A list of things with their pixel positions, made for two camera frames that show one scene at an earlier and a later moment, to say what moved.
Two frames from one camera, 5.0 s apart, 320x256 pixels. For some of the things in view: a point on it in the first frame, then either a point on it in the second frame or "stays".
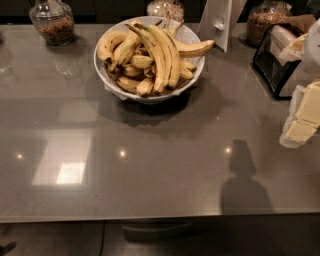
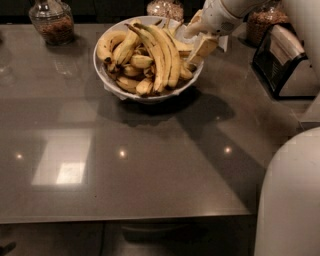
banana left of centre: [127, 44] stays
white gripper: [313, 50] to [220, 18]
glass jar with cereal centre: [160, 8] stays
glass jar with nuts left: [54, 19] stays
